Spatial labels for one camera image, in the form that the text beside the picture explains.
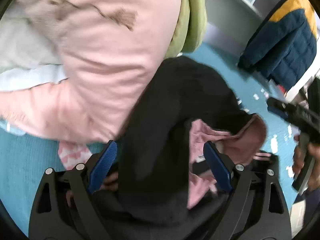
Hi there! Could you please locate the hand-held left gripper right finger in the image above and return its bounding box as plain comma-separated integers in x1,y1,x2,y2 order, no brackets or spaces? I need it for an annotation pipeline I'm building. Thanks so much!
203,141,292,240

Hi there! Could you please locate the black jacket with pink lining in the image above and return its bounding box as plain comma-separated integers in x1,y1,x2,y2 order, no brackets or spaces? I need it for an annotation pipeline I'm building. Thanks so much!
92,56,279,240

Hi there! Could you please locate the person's right hand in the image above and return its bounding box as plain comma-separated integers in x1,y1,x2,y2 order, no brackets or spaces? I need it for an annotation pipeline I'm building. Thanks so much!
292,134,320,189

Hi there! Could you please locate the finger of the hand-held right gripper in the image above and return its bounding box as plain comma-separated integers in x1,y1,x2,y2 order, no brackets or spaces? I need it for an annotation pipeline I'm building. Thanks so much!
267,97,304,120

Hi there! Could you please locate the light blue cloth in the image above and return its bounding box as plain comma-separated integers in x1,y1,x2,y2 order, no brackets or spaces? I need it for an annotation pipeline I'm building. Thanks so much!
0,10,69,90

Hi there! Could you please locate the pink and white patterned cloth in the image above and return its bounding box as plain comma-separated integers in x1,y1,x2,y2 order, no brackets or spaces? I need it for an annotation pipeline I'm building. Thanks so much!
58,141,93,169

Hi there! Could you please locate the navy and yellow puffer jacket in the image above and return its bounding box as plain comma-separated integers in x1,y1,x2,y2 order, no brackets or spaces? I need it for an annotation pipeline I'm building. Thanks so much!
237,0,319,90

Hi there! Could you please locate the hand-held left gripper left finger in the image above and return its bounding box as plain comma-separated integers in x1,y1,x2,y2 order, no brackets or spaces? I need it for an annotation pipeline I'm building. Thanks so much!
28,141,118,240

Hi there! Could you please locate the green garment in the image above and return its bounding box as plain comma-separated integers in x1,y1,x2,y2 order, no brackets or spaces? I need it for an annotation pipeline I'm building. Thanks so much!
165,0,208,58

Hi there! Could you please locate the pink sweatshirt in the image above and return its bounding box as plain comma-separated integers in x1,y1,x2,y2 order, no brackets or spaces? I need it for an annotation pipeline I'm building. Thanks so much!
0,0,183,145

